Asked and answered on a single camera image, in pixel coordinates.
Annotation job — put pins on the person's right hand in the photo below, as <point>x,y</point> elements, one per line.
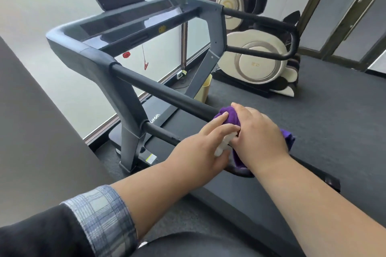
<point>261,139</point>

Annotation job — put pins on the white plastic bottle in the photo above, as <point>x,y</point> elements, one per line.
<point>224,144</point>

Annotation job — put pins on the red safety key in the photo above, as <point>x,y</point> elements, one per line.
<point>127,54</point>

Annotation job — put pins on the purple cleaning cloth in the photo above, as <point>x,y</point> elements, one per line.
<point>230,118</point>

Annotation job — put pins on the brown and cream massage chair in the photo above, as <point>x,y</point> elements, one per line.
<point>259,58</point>

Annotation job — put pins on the black trousers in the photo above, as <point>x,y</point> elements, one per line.
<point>196,246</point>

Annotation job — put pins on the dark metal door frame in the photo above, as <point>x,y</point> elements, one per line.
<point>351,9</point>

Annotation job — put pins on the person's right forearm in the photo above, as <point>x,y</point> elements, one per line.
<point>319,211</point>

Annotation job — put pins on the plaid shirt sleeve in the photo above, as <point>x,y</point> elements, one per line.
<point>102,217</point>

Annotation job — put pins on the person's left forearm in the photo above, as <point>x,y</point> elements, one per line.
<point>156,193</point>

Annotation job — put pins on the yellow waste bin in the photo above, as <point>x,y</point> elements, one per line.
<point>203,89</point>

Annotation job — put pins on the person's right fingers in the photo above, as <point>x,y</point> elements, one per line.
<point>243,113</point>

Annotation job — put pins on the grey and black treadmill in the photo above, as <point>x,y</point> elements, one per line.
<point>96,61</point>

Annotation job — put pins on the black jacket sleeve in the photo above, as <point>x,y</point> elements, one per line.
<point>39,235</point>

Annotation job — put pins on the person's left thumb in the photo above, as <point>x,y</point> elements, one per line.
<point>222,162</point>

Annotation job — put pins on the wall socket with green plug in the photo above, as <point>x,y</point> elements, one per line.
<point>181,73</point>

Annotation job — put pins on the person's left hand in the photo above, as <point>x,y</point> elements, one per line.
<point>193,157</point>

